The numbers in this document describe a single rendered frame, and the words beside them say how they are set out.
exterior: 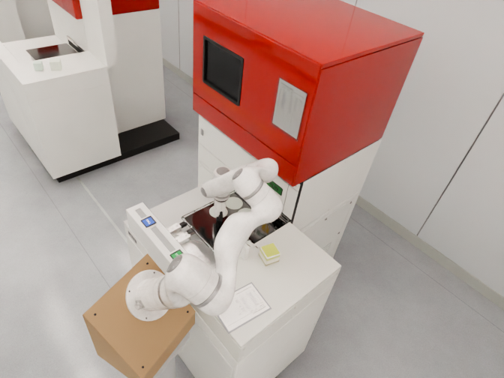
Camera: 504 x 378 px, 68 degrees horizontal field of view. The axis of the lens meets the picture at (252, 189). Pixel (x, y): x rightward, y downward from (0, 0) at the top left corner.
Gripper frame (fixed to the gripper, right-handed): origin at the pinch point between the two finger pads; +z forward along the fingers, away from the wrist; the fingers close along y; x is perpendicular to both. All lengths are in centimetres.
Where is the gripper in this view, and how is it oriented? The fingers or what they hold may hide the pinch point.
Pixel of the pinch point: (219, 217)
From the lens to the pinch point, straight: 196.4
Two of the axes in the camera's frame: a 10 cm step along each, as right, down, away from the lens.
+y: 1.4, 6.7, -7.3
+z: -1.1, 7.4, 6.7
